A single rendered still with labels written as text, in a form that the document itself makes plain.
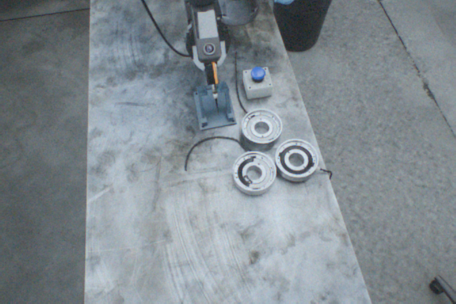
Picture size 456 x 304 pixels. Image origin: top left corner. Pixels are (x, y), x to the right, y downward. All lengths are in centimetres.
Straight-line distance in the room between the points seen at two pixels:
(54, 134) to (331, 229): 160
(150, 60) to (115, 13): 25
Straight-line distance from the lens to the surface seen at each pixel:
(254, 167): 94
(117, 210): 96
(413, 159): 205
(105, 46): 127
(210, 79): 87
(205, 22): 75
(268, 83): 105
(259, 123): 100
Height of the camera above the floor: 167
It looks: 60 degrees down
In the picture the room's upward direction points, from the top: 3 degrees counter-clockwise
